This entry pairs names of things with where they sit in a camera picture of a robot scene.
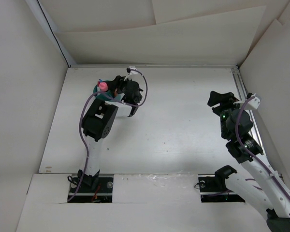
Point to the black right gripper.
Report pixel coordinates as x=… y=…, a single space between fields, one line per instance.
x=225 y=100

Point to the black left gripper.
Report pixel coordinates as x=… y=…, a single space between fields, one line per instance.
x=119 y=82

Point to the pink capped clear tube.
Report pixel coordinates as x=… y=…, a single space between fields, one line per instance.
x=103 y=86

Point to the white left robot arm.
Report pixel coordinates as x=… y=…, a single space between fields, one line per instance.
x=96 y=122

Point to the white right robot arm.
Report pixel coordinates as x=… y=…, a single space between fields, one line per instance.
x=272 y=198

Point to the teal round desk organizer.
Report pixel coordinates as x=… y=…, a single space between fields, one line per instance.
x=108 y=93

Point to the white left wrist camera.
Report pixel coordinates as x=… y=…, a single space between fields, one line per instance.
x=131 y=72

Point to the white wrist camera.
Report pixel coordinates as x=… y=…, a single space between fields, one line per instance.
x=131 y=72
x=254 y=103

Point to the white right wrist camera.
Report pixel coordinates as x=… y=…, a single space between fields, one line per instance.
x=254 y=103

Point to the aluminium rail right side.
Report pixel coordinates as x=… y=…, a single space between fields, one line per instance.
x=242 y=94

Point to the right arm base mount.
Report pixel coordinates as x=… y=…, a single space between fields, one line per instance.
x=212 y=191

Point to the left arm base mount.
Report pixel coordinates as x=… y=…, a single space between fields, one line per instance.
x=103 y=193

